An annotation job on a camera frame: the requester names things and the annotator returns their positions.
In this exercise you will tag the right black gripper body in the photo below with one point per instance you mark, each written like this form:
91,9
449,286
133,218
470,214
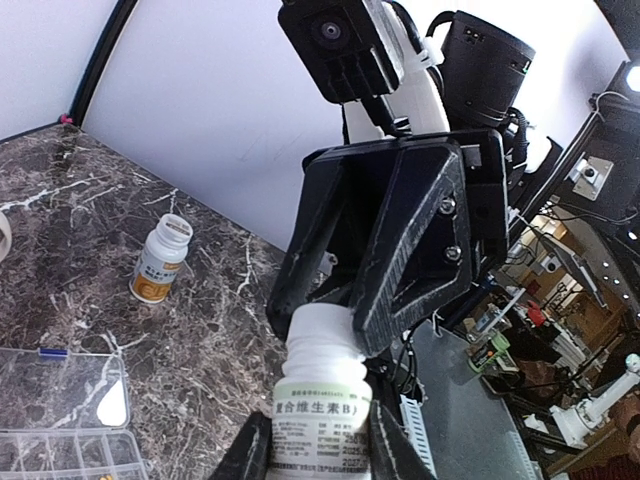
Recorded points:
367,170

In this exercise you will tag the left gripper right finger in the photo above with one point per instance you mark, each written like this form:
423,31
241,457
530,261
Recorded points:
392,456

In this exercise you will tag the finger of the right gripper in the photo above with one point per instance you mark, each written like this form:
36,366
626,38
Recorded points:
320,206
418,256

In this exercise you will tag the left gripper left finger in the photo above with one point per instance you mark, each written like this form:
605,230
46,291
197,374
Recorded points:
248,456

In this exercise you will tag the large orange label pill bottle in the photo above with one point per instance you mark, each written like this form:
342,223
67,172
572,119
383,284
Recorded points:
165,249

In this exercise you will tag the clear plastic pill organizer box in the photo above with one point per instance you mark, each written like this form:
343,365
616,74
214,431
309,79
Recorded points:
66,418

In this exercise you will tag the blue box latch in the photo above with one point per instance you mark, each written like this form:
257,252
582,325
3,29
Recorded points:
49,353

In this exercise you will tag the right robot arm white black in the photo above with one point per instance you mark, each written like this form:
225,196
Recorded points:
483,70

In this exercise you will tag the cream mug with coral pattern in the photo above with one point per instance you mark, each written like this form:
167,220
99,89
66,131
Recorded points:
6,237

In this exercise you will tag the white slotted cable duct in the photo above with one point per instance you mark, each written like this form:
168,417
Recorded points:
416,432

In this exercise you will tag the right black frame post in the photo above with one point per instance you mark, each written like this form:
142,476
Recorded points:
98,60

